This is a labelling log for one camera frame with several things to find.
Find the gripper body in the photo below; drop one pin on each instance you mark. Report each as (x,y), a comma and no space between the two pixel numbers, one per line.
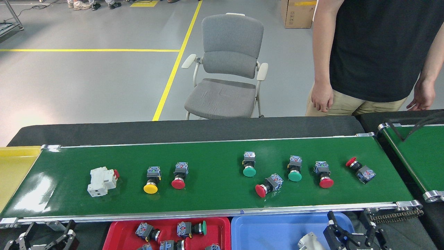
(355,246)

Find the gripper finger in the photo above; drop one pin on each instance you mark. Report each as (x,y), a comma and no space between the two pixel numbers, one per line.
(338,239)
(67,241)
(27,234)
(373,239)

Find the white circuit breaker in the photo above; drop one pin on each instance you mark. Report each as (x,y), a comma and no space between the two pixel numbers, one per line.
(100,180)
(310,242)

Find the green mushroom push button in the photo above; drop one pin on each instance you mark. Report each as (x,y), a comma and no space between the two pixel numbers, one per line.
(185,229)
(249,171)
(145,247)
(212,247)
(295,176)

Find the yellow mushroom push button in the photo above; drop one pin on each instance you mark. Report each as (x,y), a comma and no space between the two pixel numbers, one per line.
(150,188)

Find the person's left forearm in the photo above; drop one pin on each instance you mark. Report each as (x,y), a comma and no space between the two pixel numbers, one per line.
(432,62)

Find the person's right forearm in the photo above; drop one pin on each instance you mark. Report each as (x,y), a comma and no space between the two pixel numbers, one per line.
(324,52)

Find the red plastic tray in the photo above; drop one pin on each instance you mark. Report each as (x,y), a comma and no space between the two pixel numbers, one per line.
(121,231)

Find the blue plastic tray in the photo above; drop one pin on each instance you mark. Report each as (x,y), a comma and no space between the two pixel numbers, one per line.
(267,236)

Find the green infeed conveyor belt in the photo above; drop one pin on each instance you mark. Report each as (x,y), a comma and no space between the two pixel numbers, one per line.
(416,156)

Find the long green conveyor belt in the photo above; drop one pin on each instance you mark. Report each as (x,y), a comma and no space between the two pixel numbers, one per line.
(208,180)

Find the person's right hand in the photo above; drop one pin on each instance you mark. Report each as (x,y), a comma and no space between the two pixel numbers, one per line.
(322,97)

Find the person's left hand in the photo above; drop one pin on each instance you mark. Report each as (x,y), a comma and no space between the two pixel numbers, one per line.
(425,95)

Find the yellow plastic bin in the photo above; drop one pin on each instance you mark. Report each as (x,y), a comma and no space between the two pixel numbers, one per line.
(15,170)

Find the grey metal rack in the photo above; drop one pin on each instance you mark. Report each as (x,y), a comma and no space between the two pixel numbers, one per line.
(5,27)

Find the cardboard box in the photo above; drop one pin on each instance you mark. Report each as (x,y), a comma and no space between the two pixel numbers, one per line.
(298,15)

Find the grey office chair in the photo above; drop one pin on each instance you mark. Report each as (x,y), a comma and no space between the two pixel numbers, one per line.
(232,34)

